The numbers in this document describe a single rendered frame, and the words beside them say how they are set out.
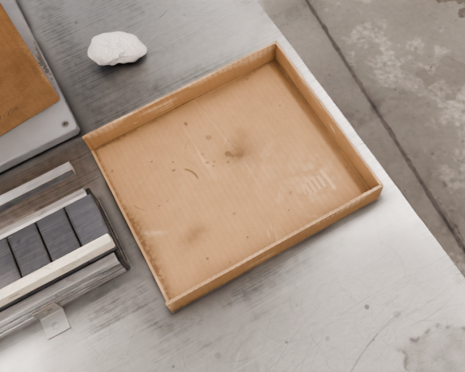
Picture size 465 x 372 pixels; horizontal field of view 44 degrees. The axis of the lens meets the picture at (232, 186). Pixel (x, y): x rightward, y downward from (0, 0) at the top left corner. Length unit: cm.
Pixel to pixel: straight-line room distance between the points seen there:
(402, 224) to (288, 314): 19
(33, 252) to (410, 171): 123
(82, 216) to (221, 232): 17
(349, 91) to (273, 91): 102
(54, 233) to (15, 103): 19
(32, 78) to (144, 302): 32
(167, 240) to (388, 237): 28
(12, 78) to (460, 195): 129
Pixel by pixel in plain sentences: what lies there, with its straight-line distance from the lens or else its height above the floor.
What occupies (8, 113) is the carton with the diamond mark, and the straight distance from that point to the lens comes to 83.
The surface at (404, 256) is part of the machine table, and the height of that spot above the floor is 83.
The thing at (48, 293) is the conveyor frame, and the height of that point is 88.
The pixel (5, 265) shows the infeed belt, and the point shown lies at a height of 88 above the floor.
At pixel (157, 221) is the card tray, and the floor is 83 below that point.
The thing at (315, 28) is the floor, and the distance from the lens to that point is 198.
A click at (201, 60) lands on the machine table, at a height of 83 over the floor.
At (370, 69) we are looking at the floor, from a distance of 189.
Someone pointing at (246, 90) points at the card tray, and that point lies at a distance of 83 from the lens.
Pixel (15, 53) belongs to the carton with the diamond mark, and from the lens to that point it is 77.
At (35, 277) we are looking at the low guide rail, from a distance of 69.
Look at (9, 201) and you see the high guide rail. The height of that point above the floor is 96.
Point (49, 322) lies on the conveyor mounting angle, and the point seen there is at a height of 83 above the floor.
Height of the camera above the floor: 153
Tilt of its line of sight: 66 degrees down
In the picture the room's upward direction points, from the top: 10 degrees counter-clockwise
